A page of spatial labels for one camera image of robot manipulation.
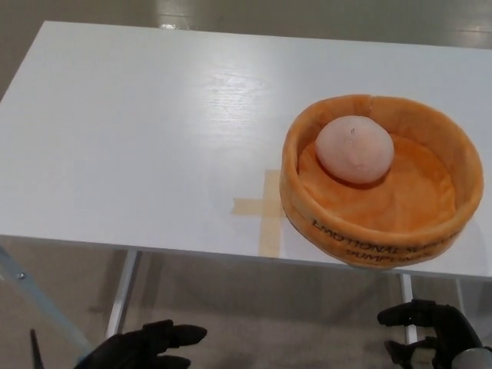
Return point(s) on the short beige tape strip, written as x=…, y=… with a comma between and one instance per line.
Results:
x=250, y=206

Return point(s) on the light blue metal bar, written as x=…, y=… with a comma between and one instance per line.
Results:
x=38, y=296

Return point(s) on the white straight table leg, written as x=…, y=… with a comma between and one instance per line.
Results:
x=409, y=296
x=463, y=296

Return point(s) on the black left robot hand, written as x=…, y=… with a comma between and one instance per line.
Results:
x=134, y=350

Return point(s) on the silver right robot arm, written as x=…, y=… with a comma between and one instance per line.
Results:
x=471, y=361

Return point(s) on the orange plush round plate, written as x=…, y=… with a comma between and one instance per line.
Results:
x=384, y=207

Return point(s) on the white slanted table leg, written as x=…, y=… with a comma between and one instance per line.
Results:
x=123, y=292

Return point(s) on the pink round plush toy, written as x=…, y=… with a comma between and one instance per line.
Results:
x=353, y=150

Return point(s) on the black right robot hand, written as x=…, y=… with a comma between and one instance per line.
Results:
x=453, y=330

